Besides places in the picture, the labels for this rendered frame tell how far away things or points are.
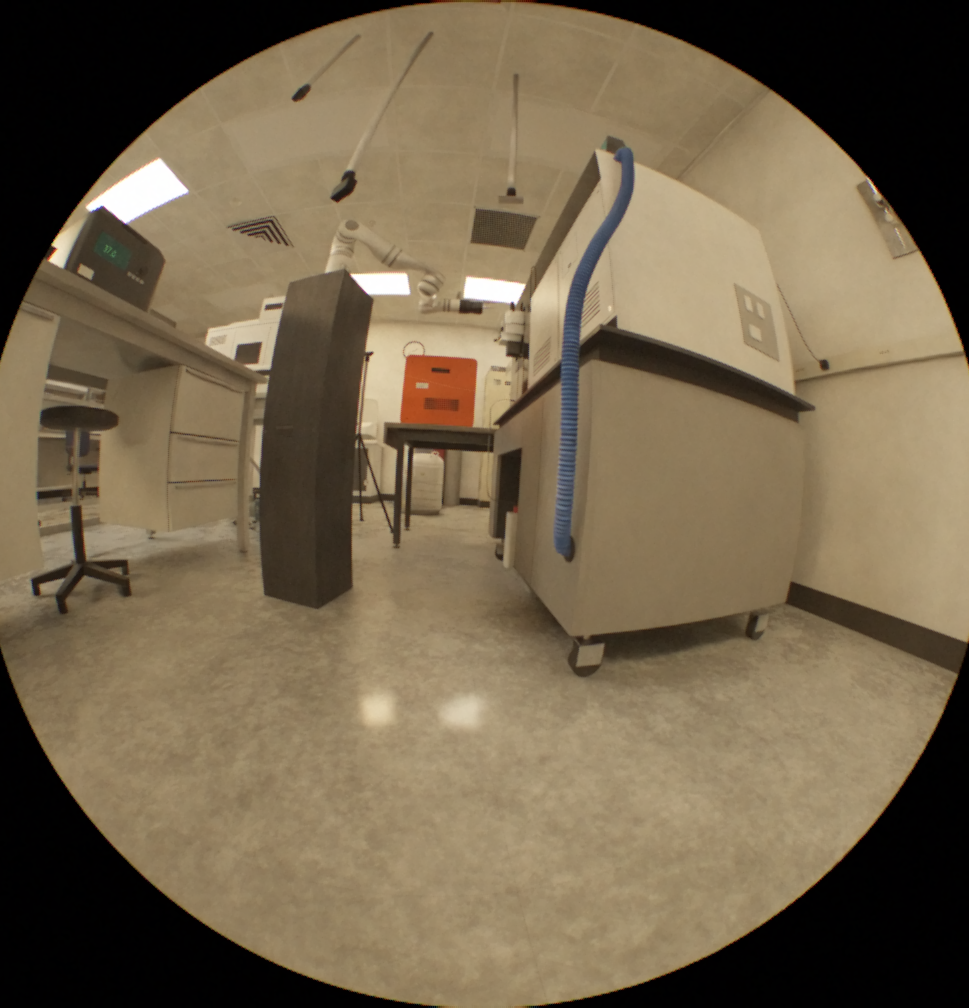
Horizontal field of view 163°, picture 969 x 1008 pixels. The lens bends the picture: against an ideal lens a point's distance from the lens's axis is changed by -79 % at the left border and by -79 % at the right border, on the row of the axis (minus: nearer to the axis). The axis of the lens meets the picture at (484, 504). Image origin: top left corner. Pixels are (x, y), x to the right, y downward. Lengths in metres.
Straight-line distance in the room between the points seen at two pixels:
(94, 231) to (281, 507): 1.10
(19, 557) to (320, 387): 1.00
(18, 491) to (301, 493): 0.86
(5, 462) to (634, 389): 1.42
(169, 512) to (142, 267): 0.87
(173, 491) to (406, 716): 1.14
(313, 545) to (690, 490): 1.01
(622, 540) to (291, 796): 0.72
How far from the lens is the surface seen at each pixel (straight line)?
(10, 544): 1.07
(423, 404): 1.98
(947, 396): 1.54
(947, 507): 1.49
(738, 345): 1.03
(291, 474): 1.10
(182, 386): 1.46
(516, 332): 1.75
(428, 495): 3.51
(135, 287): 1.36
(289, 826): 0.53
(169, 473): 1.42
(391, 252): 1.47
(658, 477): 0.73
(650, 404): 0.73
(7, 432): 1.06
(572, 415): 0.63
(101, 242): 1.30
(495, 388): 4.85
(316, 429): 1.05
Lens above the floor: 0.44
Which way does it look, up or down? 5 degrees down
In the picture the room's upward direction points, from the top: 4 degrees clockwise
